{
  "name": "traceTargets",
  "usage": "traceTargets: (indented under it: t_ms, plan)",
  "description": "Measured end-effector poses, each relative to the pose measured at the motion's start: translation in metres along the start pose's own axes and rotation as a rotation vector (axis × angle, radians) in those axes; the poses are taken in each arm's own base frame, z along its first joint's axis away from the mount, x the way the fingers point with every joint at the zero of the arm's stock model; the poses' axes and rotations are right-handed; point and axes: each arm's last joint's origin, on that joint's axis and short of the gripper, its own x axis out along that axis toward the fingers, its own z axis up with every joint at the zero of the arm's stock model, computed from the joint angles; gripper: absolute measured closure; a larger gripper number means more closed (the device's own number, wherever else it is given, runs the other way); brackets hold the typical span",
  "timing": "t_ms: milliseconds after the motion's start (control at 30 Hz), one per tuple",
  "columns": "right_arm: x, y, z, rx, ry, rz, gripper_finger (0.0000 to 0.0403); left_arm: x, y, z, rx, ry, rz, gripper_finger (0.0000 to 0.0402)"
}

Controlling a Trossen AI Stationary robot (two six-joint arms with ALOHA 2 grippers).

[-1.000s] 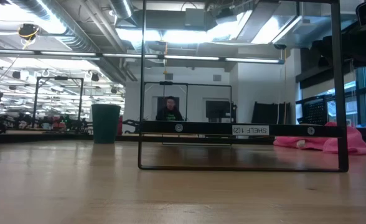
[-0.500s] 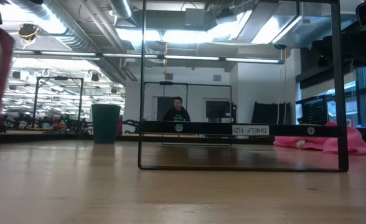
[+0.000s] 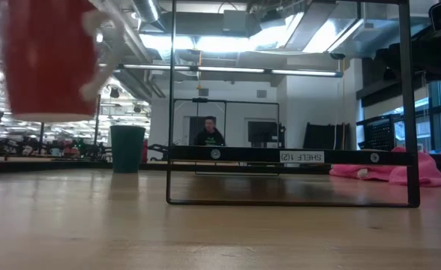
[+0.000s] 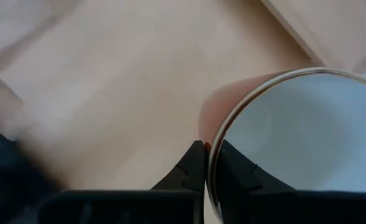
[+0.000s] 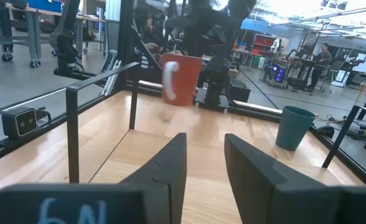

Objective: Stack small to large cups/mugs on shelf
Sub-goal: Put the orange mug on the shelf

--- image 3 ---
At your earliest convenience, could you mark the silver ceiling air duct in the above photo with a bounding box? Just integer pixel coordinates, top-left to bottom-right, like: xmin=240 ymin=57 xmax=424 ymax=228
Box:
xmin=130 ymin=0 xmax=162 ymax=23

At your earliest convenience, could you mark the black folded panel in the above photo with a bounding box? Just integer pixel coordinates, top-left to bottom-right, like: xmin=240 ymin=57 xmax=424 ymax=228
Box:
xmin=302 ymin=121 xmax=351 ymax=151

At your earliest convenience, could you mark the long ceiling light bar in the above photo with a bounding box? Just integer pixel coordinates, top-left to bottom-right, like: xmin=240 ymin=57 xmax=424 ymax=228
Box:
xmin=118 ymin=62 xmax=344 ymax=79

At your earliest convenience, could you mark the person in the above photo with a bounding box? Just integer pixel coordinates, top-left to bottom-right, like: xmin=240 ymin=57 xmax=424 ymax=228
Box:
xmin=193 ymin=115 xmax=227 ymax=147

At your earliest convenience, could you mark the red mug with white handle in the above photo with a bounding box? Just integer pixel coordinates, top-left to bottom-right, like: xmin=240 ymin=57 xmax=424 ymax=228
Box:
xmin=0 ymin=0 xmax=126 ymax=123

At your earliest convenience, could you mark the white shelf label sticker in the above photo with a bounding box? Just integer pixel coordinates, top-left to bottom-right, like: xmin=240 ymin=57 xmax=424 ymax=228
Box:
xmin=279 ymin=150 xmax=326 ymax=164

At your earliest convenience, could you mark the black metal shelf frame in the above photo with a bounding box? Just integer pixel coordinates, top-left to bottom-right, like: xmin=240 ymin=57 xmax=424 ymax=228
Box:
xmin=165 ymin=0 xmax=422 ymax=209

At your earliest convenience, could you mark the black background rig frame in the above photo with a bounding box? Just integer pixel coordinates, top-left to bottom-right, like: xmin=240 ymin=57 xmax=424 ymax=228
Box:
xmin=172 ymin=97 xmax=281 ymax=176

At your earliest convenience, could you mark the pink cloth heap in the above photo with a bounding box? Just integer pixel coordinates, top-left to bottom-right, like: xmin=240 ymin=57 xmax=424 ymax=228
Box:
xmin=328 ymin=146 xmax=441 ymax=188

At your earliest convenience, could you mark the black perforated cart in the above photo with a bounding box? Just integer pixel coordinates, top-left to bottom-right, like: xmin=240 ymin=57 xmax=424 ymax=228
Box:
xmin=357 ymin=114 xmax=397 ymax=152

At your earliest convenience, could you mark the dark green plastic cup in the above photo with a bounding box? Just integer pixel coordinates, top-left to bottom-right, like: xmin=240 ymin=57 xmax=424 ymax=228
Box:
xmin=109 ymin=124 xmax=147 ymax=175

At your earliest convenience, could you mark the black computer monitor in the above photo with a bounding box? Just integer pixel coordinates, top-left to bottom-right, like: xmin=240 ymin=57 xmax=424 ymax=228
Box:
xmin=247 ymin=120 xmax=280 ymax=144

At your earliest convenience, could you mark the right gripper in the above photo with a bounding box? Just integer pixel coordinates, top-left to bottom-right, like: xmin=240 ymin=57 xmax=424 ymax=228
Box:
xmin=373 ymin=22 xmax=441 ymax=82

